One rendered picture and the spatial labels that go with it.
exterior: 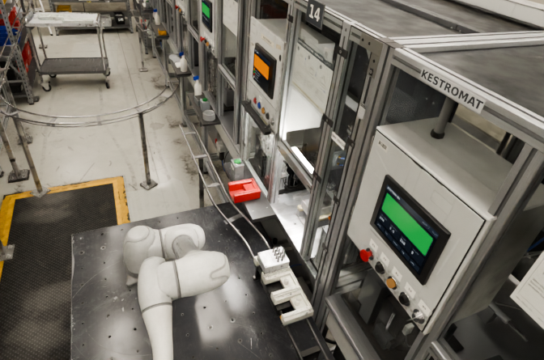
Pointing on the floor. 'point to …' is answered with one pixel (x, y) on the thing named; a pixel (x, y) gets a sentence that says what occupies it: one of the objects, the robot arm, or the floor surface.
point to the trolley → (66, 66)
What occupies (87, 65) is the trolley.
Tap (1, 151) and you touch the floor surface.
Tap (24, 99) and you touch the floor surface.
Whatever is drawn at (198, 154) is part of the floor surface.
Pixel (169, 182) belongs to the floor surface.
